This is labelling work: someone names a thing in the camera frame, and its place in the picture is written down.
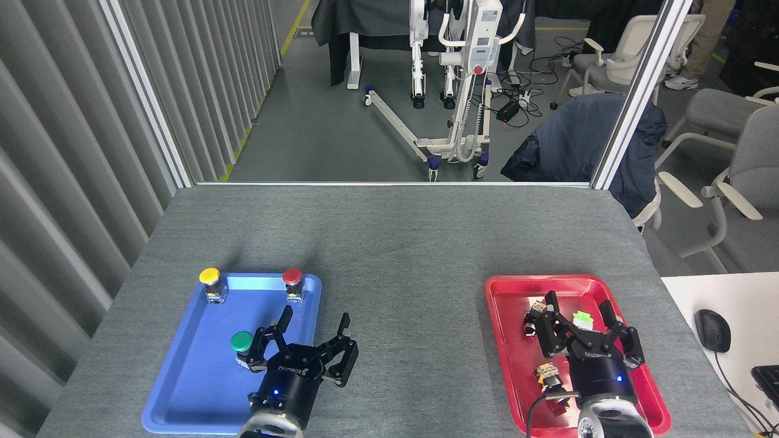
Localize black mouse cable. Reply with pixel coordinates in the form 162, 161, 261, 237
712, 352, 779, 436

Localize yellow push button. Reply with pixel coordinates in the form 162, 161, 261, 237
198, 267, 229, 304

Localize white chair under jacket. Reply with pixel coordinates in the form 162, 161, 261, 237
632, 181, 664, 233

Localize black computer mouse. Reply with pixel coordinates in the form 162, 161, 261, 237
694, 309, 732, 353

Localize white wheeled lift stand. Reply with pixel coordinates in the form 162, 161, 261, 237
363, 0, 527, 182

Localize blue plastic tray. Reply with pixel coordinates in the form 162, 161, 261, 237
141, 272, 323, 436

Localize silver frame post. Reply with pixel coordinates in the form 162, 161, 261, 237
590, 0, 694, 190

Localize red push button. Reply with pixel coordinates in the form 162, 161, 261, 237
282, 268, 305, 304

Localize white grey office chair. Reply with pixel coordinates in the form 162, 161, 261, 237
657, 105, 779, 274
550, 13, 707, 111
656, 61, 779, 168

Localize black knob switch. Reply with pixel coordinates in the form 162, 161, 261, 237
522, 297, 548, 337

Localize white humanoid robot legs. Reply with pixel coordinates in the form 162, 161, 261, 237
408, 0, 458, 111

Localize silver table edge rail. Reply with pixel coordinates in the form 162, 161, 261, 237
195, 180, 595, 187

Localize white desk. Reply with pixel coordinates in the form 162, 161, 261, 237
660, 272, 779, 438

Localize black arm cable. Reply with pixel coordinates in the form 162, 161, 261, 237
526, 391, 580, 438

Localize person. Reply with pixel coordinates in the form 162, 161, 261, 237
665, 0, 738, 91

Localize dark blue jacket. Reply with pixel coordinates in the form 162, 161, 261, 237
500, 93, 669, 218

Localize black keyboard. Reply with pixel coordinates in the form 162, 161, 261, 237
752, 365, 779, 408

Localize red plastic tray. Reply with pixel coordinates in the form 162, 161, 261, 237
484, 274, 672, 438

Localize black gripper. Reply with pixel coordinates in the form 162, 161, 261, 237
538, 290, 646, 407
242, 305, 360, 428

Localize black table cloth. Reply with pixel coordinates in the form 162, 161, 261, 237
312, 0, 537, 86

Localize yellow black switch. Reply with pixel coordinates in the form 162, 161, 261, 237
534, 363, 570, 394

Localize black floor cables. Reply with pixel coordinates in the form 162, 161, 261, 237
487, 35, 586, 129

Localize green push button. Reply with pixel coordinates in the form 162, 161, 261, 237
229, 331, 268, 372

